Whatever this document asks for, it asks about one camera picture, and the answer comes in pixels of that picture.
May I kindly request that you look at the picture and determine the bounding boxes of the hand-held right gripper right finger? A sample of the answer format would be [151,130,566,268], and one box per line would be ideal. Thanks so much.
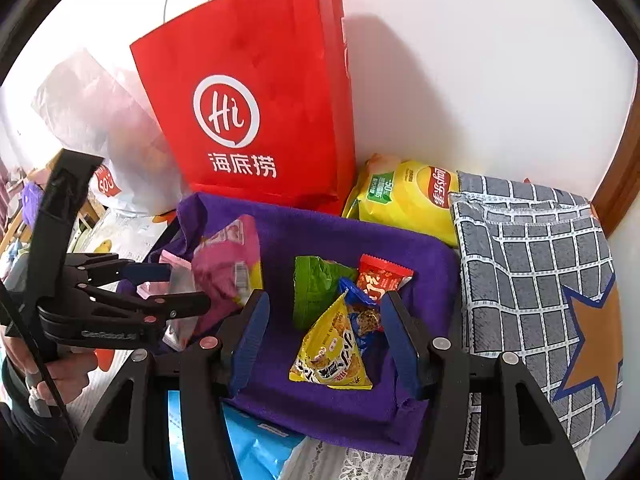
[380,290,586,480]

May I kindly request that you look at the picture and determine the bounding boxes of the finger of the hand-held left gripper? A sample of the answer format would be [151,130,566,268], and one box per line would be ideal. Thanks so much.
[75,284,212,333]
[65,252,173,286]

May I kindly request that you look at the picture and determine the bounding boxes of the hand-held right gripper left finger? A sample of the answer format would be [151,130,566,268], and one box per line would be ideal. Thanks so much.
[60,287,273,480]

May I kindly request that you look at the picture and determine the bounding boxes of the light pink peach snack packet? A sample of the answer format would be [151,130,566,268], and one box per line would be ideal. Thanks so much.
[137,252,201,353]

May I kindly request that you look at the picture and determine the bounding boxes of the large pink snack bag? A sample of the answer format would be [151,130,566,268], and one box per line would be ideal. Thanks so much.
[192,214,265,308]

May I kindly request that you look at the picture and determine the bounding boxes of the yellow snack packet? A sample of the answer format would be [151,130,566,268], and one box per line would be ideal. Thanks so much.
[289,292,373,391]

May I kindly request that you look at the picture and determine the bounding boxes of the purple cloth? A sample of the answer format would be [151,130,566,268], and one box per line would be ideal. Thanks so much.
[117,192,461,456]

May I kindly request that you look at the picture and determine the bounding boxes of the person's left hand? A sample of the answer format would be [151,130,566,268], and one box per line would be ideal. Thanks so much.
[0,337,98,413]

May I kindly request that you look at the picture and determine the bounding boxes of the dark blue snack packet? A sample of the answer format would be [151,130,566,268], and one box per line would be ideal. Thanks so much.
[337,276,396,348]

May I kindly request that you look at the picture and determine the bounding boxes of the red snack packet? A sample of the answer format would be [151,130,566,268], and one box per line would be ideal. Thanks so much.
[356,254,415,306]

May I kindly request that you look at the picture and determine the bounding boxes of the green snack packet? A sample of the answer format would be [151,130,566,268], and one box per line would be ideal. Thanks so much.
[292,255,358,331]

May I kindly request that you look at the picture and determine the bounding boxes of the light blue snack packet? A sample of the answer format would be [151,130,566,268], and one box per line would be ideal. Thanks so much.
[167,390,306,480]

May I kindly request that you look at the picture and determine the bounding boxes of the fruit print tablecloth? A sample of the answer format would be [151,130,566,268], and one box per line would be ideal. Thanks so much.
[65,205,436,480]

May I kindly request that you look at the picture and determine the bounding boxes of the yellow green chips bag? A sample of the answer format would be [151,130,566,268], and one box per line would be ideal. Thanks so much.
[342,152,461,248]

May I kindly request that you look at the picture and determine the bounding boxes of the grey checked cloth bag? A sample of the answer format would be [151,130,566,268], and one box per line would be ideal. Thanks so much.
[447,170,626,480]

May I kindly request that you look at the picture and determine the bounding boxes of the white plastic bag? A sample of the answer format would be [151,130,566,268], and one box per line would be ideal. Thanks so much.
[30,47,188,218]

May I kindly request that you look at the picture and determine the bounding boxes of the red paper bag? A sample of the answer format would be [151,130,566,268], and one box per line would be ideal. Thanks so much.
[130,0,358,216]

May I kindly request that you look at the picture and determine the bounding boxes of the wooden door frame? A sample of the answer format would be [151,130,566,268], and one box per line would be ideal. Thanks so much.
[592,125,640,238]

